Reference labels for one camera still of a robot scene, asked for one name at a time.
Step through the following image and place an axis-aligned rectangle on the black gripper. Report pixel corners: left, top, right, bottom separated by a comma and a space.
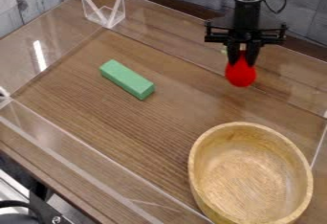
204, 21, 287, 66

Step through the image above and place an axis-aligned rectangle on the red toy fruit green stem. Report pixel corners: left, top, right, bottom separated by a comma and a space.
224, 49, 256, 87

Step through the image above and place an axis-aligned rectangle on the wooden bowl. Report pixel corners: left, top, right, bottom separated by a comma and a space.
188, 122, 313, 224

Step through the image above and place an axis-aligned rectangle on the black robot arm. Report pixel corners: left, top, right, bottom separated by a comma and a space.
204, 0, 287, 67

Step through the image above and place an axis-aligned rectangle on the green rectangular block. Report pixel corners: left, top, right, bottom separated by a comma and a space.
100, 59, 155, 101

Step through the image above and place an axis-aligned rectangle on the clear acrylic enclosure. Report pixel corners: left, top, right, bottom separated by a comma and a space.
0, 0, 327, 224

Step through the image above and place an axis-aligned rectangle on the black metal bracket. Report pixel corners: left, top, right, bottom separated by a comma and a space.
30, 182, 74, 224

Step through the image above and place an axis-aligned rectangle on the black cable lower left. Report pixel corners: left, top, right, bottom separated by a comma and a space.
0, 200, 44, 224

